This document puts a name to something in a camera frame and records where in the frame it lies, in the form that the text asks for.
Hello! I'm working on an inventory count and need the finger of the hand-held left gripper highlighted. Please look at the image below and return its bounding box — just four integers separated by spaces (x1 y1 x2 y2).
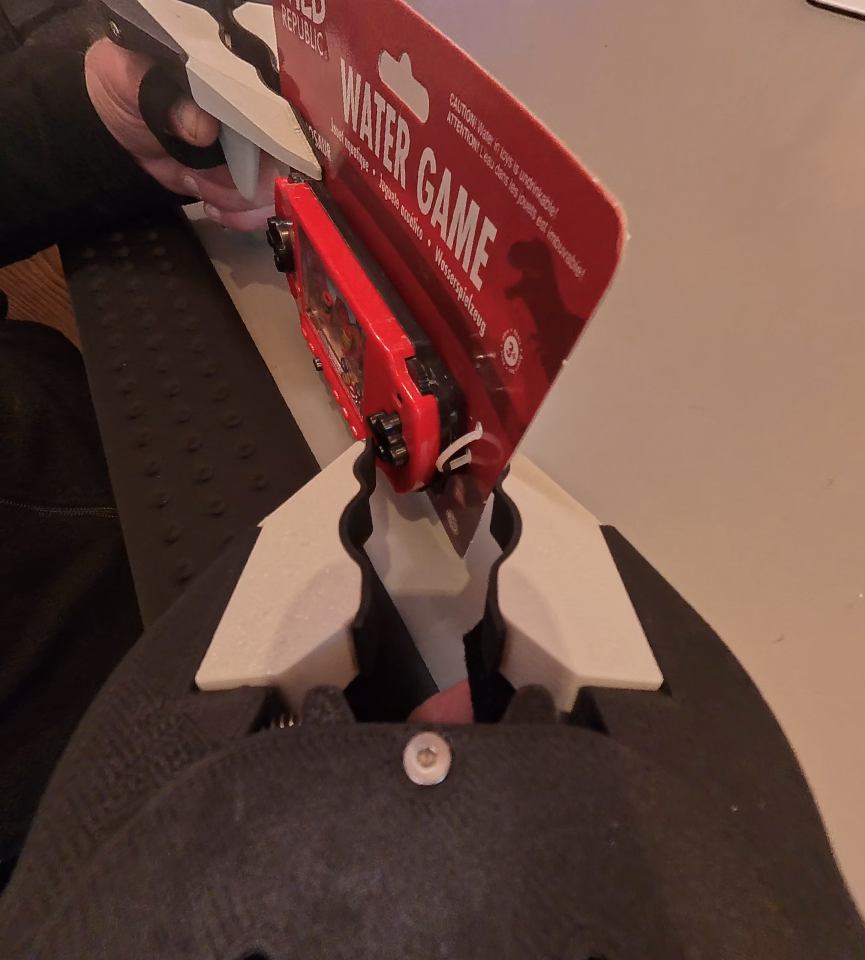
138 0 324 202

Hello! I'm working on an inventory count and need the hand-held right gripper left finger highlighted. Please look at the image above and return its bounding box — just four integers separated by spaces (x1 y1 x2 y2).
194 438 380 725

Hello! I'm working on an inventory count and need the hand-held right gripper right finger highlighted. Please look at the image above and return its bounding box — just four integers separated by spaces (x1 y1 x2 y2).
464 452 665 725

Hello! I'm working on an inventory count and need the red handheld toy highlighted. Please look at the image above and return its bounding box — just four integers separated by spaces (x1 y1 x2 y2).
266 0 632 560

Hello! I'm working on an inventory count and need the person's left forearm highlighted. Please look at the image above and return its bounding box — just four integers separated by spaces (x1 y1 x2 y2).
0 0 179 280

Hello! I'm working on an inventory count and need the person's left hand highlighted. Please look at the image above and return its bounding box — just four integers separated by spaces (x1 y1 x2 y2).
83 39 276 234

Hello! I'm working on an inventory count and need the person's black clothing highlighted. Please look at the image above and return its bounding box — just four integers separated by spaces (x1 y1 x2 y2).
0 315 141 894

